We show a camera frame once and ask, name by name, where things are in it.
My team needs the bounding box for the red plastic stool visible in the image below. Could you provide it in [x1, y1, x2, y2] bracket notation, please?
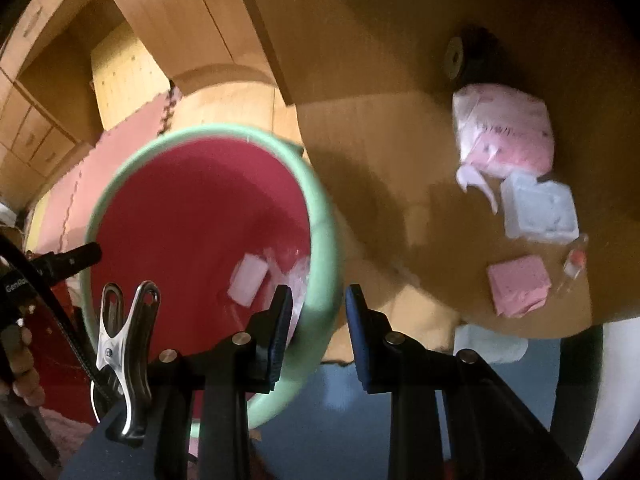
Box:
[25, 280, 101, 426]

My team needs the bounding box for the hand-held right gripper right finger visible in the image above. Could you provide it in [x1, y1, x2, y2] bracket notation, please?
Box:
[345, 284, 583, 480]

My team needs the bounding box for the clear crumpled plastic bag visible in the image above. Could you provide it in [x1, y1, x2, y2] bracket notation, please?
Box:
[272, 255, 313, 341]

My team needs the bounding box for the green rimmed red trash bin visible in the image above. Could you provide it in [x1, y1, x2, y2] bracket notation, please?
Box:
[82, 124, 346, 431]

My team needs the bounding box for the metal spring clip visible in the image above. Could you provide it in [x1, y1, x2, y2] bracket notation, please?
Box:
[90, 280, 162, 448]

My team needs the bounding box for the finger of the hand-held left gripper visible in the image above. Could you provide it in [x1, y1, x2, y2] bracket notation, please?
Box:
[27, 241, 103, 281]

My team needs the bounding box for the white cardboard piece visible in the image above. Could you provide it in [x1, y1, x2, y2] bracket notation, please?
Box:
[227, 254, 271, 307]

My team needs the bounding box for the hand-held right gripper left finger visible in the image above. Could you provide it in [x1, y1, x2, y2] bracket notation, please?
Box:
[145, 284, 296, 480]

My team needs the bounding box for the person's left hand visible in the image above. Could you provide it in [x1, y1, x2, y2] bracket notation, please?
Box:
[0, 340, 46, 406]

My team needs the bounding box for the pink tissue pack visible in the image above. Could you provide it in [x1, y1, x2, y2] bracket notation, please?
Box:
[452, 82, 556, 213]

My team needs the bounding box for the black roll with metal disc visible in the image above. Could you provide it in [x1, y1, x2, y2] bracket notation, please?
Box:
[444, 25, 506, 86]

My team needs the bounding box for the white paper sheet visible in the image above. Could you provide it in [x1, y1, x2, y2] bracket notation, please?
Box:
[452, 324, 530, 365]

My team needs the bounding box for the wooden wardrobe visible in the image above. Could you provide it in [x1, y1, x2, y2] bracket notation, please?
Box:
[90, 0, 296, 106]

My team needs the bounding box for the yellow patterned floor mat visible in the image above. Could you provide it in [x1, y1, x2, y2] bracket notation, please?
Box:
[90, 20, 171, 131]

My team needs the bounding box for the dark table leg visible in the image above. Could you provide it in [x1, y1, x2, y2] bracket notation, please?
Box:
[552, 325, 606, 461]

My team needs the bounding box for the pink napkin stack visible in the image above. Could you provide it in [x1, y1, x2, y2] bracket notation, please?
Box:
[486, 254, 552, 318]

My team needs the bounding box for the pink foam floor mat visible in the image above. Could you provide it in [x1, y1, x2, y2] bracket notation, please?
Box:
[30, 87, 181, 261]

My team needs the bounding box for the small clear bottle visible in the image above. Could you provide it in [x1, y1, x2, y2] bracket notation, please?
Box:
[559, 232, 590, 295]

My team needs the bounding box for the wooden drawer desk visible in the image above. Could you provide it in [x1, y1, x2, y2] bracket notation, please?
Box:
[0, 0, 126, 211]

